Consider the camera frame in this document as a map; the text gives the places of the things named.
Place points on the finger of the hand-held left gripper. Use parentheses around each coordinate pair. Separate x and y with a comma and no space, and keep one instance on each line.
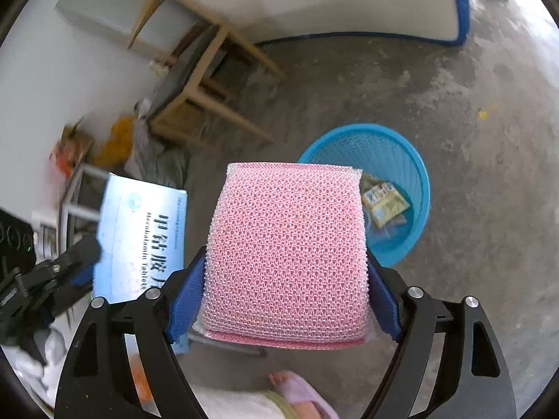
(85,276)

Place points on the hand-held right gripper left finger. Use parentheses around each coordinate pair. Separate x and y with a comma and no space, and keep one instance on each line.
(192,288)

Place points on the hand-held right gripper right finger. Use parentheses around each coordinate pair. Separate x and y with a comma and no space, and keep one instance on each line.
(384,297)

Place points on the blue medicine box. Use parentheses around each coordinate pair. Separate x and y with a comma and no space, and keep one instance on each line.
(139,227)

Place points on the yellow green snack wrapper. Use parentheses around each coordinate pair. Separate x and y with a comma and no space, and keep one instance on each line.
(393,209)

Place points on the pink mesh sponge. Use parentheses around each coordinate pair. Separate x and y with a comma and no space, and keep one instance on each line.
(284,248)

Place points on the yellow blue snack wrapper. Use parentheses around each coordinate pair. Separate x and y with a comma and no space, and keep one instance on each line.
(377,192)

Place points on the blue plastic wastebasket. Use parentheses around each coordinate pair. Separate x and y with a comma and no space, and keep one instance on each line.
(406,170)

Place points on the orange brown box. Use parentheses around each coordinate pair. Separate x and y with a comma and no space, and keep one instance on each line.
(74,148)

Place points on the purple slipper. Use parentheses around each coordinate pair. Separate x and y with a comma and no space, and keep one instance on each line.
(301,390)

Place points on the grey plastic bag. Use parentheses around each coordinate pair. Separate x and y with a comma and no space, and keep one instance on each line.
(166,161)

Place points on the yellow plastic bag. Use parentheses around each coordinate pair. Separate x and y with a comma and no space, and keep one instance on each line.
(120,139)

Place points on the wooden chair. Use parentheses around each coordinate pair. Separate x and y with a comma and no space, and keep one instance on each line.
(187,78)

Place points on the grey refrigerator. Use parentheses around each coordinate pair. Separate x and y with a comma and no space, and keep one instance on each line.
(109,8)

